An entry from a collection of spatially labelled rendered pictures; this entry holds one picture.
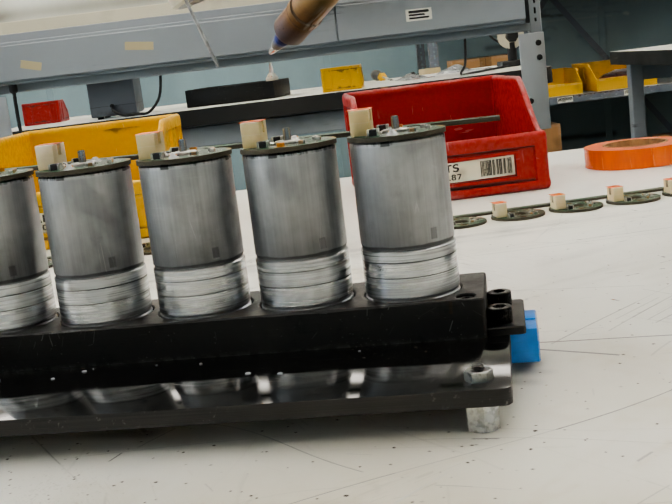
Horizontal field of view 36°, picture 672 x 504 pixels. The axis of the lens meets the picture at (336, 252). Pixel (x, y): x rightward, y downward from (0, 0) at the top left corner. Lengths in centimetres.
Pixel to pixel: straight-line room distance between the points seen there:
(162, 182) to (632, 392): 12
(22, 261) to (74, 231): 2
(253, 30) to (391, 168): 230
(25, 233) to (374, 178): 10
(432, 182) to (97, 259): 9
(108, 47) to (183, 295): 232
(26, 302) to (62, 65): 232
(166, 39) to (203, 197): 230
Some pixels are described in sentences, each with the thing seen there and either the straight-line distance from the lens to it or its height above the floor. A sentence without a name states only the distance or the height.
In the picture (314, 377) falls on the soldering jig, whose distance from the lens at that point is 24.
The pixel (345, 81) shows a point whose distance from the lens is 264.
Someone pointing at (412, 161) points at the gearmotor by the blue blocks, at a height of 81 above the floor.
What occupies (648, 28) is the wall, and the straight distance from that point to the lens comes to 492.
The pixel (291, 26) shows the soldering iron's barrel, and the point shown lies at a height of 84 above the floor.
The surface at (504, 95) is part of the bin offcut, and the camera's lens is 65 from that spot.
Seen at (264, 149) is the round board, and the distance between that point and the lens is 26.
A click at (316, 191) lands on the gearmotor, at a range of 26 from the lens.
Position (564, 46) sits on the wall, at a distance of 481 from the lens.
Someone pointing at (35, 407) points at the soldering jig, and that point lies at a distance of 26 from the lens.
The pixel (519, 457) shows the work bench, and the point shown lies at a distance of 22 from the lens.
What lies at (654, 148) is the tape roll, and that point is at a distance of 62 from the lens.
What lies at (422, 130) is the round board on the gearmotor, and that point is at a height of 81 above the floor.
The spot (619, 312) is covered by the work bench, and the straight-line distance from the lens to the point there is 32.
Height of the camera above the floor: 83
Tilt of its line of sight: 10 degrees down
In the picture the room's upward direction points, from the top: 7 degrees counter-clockwise
